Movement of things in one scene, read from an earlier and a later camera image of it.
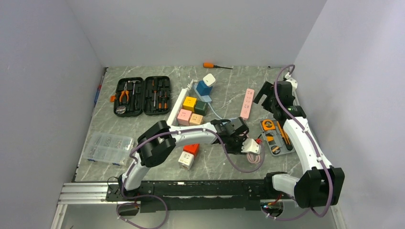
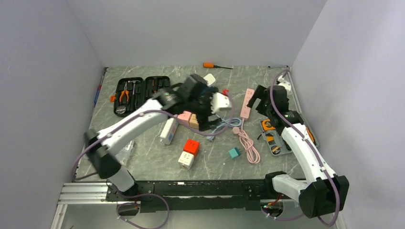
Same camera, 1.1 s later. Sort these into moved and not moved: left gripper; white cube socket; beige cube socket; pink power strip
Moved: left gripper
Not moved: white cube socket; beige cube socket; pink power strip
